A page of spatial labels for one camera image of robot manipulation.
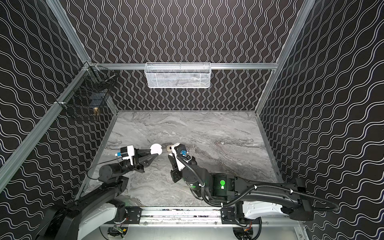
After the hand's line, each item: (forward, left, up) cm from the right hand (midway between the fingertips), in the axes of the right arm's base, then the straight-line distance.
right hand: (170, 156), depth 61 cm
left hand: (+1, +5, -1) cm, 6 cm away
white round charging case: (+4, +7, 0) cm, 8 cm away
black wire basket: (+42, +58, -3) cm, 72 cm away
